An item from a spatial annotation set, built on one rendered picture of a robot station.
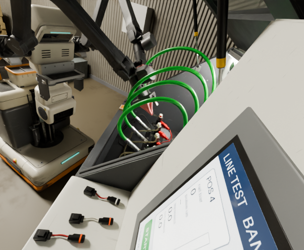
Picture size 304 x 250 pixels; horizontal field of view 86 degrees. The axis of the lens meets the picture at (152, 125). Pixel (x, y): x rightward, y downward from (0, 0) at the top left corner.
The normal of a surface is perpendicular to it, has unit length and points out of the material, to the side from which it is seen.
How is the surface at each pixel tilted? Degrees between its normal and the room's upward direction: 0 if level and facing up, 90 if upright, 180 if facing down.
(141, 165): 90
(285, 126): 76
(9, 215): 0
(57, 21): 42
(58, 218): 0
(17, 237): 0
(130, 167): 90
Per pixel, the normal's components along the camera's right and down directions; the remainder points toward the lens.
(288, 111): -0.88, -0.46
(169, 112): -0.15, 0.55
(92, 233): 0.24, -0.79
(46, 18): 0.73, -0.27
